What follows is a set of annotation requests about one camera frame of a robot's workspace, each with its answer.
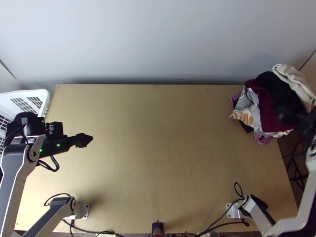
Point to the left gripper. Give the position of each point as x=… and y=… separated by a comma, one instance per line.
x=66, y=145

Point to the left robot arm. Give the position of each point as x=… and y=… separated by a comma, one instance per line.
x=12, y=172

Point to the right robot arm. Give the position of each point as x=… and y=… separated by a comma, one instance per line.
x=308, y=197

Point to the white laundry basket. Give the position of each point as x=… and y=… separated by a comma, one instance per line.
x=29, y=95

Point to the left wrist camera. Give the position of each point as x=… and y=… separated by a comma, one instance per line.
x=55, y=128

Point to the heap of clothes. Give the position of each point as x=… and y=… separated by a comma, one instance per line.
x=271, y=111

